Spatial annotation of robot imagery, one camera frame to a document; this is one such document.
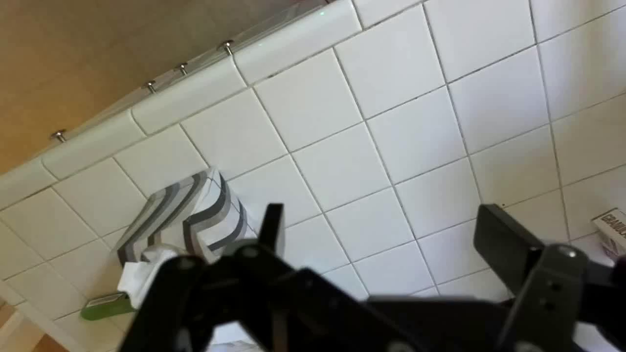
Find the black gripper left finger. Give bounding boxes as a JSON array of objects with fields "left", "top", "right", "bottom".
[{"left": 120, "top": 201, "right": 368, "bottom": 352}]

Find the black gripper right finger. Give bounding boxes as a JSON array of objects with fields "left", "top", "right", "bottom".
[{"left": 474, "top": 203, "right": 626, "bottom": 352}]

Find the crumpled white cloth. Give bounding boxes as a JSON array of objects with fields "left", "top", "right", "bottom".
[{"left": 116, "top": 244, "right": 183, "bottom": 311}]

